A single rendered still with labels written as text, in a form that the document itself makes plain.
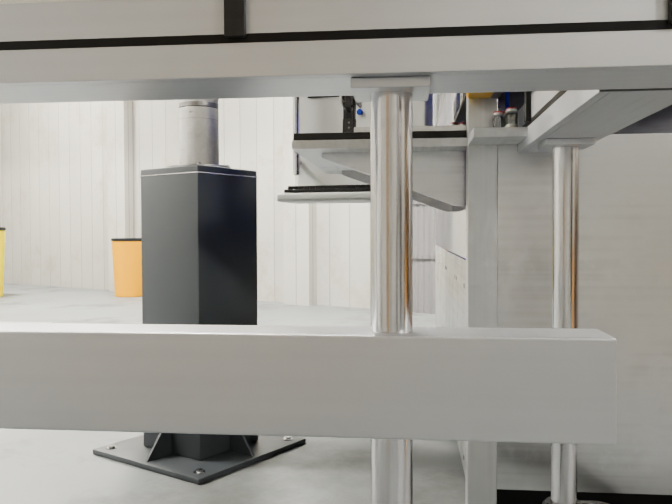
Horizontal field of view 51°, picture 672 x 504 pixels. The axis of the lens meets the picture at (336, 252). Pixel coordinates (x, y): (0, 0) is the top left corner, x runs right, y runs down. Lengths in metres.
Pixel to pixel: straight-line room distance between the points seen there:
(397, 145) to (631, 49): 0.27
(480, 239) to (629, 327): 0.38
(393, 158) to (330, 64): 0.13
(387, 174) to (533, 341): 0.25
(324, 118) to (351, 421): 1.96
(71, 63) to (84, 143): 8.28
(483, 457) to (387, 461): 0.84
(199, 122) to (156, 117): 5.99
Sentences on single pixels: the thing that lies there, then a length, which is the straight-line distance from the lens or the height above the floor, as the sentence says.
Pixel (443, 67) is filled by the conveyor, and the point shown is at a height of 0.85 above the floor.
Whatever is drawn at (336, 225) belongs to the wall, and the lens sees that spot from 6.42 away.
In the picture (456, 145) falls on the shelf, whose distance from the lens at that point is 1.64.
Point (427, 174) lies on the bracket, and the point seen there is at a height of 0.80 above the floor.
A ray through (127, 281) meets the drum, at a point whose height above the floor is 0.16.
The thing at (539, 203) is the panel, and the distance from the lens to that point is 1.63.
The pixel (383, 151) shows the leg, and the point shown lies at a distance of 0.83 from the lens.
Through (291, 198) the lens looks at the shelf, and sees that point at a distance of 2.46.
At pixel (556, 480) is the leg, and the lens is 1.50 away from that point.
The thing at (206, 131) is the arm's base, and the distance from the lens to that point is 2.19.
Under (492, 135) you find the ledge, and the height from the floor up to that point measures 0.86.
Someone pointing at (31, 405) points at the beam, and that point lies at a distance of 0.95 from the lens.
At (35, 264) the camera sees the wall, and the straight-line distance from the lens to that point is 10.02.
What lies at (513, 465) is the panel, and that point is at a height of 0.15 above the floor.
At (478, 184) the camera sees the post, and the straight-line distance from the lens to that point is 1.62.
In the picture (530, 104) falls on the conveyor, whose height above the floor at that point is 0.92.
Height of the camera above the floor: 0.67
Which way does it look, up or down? 2 degrees down
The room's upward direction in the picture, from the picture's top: straight up
